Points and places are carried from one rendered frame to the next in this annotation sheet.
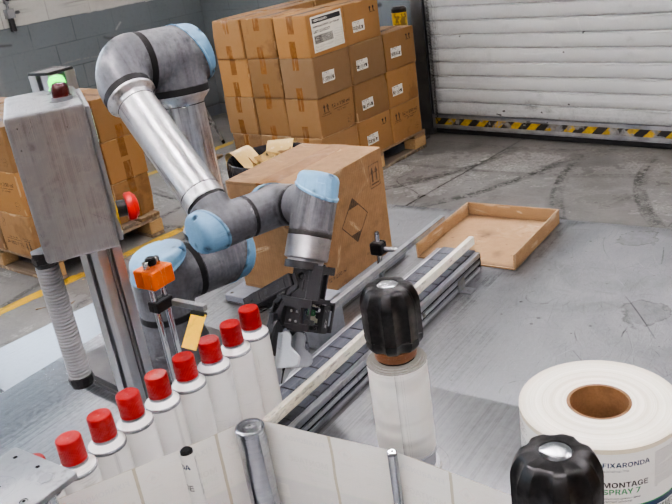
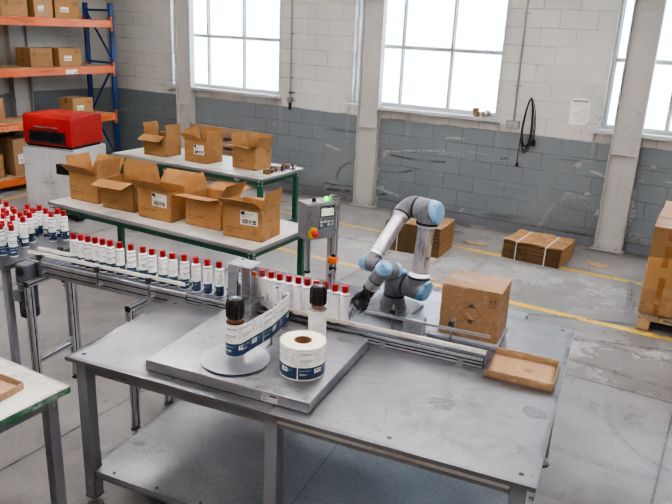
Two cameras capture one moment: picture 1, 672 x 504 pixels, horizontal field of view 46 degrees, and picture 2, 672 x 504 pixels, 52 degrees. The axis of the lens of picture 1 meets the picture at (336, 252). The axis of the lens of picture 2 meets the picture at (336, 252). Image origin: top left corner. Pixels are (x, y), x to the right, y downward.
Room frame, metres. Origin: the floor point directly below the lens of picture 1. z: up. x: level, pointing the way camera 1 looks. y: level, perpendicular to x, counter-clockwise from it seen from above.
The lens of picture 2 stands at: (0.29, -2.93, 2.31)
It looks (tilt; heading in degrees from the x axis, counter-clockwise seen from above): 18 degrees down; 75
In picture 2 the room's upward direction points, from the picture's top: 3 degrees clockwise
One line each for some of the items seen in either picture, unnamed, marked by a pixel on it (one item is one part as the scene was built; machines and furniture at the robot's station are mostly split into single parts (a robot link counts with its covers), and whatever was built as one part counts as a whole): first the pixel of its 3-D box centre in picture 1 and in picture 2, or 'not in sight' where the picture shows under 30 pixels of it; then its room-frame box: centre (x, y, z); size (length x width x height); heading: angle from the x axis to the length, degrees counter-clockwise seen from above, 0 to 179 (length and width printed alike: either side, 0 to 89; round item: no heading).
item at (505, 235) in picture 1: (489, 233); (522, 368); (1.87, -0.39, 0.85); 0.30 x 0.26 x 0.04; 143
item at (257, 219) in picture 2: not in sight; (253, 210); (0.93, 2.07, 0.97); 0.51 x 0.39 x 0.37; 51
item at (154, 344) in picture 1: (172, 330); (393, 300); (1.48, 0.36, 0.90); 0.15 x 0.15 x 0.10
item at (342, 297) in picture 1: (312, 321); (382, 314); (1.32, 0.06, 0.96); 1.07 x 0.01 x 0.01; 143
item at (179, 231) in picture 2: not in sight; (177, 257); (0.37, 2.73, 0.39); 2.20 x 0.80 x 0.78; 136
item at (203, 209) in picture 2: not in sight; (214, 201); (0.67, 2.38, 0.96); 0.53 x 0.45 x 0.37; 47
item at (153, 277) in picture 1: (186, 356); (329, 286); (1.09, 0.25, 1.05); 0.10 x 0.04 x 0.33; 53
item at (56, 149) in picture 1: (63, 169); (317, 218); (1.04, 0.34, 1.38); 0.17 x 0.10 x 0.19; 18
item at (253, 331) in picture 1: (259, 362); (344, 304); (1.15, 0.15, 0.98); 0.05 x 0.05 x 0.20
